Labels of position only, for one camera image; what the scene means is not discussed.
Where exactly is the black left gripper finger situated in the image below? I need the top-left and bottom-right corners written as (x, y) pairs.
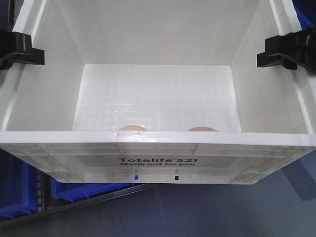
top-left (0, 31), bottom-right (45, 70)

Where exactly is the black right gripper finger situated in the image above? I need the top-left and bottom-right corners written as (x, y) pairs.
top-left (257, 27), bottom-right (316, 72)

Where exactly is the white plastic tote box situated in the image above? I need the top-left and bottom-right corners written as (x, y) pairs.
top-left (0, 0), bottom-right (316, 184)

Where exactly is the pinkish grey plush ball toy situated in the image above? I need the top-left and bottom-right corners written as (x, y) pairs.
top-left (189, 126), bottom-right (218, 132)

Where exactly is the yellow plush ball toy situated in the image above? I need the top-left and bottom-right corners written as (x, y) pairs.
top-left (119, 125), bottom-right (147, 131)

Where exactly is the blue bin upper right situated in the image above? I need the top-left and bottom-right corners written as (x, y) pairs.
top-left (292, 0), bottom-right (316, 29)

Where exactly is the blue bin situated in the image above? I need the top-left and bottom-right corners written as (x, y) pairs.
top-left (0, 150), bottom-right (38, 220)
top-left (51, 178), bottom-right (134, 203)
top-left (292, 0), bottom-right (316, 29)

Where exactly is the blue bin lower left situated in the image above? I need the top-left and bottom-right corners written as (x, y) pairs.
top-left (0, 150), bottom-right (38, 220)

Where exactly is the blue bin lower centre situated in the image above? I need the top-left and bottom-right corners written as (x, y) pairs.
top-left (51, 178), bottom-right (134, 203)

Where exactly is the metal shelf front rail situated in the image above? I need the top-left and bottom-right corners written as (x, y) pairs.
top-left (0, 184), bottom-right (162, 229)

